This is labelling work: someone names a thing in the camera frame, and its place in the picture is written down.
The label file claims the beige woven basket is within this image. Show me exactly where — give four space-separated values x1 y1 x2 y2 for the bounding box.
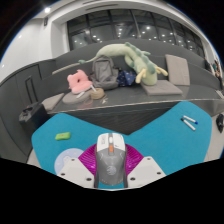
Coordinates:
90 88 107 100

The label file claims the green eraser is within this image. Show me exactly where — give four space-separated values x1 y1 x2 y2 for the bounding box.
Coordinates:
54 131 72 141

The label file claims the small grey seat cushion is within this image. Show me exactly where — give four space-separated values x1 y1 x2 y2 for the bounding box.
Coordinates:
41 92 66 112

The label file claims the white marker with blue cap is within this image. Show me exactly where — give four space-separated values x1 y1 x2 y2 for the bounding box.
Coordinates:
182 115 199 125

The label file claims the round pale blue mouse pad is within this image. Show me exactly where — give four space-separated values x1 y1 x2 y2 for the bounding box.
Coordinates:
53 148 85 175

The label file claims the black suitcase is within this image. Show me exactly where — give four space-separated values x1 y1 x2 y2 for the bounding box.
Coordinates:
18 75 51 138

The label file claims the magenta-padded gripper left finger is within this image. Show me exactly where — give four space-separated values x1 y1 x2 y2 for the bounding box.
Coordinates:
57 145 100 189

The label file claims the person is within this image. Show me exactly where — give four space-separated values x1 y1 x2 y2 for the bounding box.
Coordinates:
208 58 224 88

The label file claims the grey and white computer mouse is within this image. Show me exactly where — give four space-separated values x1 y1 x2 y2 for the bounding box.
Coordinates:
93 132 129 189

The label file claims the green dragon plush toy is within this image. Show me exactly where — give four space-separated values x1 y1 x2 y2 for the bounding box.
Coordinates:
78 41 169 86

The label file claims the round grey seat cushion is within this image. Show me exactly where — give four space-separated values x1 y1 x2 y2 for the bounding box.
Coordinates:
61 89 96 106

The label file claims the black bag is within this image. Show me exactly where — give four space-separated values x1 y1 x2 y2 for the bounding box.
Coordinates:
215 113 224 134

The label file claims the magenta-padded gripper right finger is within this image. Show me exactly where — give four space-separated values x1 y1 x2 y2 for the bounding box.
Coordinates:
123 145 167 188

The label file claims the white marker with black cap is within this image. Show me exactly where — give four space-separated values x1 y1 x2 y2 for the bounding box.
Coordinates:
180 117 197 132

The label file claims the flat grey seat cushion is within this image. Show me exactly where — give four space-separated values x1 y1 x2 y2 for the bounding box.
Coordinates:
139 79 184 97

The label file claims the grey backpack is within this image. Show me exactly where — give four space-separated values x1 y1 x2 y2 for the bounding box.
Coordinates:
89 55 120 90

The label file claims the pink plush cushion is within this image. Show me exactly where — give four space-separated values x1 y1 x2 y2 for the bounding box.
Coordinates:
66 69 94 95

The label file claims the upright grey cushion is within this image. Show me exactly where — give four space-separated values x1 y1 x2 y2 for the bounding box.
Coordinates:
164 54 191 86

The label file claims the dark blue patterned bag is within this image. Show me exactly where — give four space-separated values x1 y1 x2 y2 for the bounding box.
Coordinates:
116 68 138 87

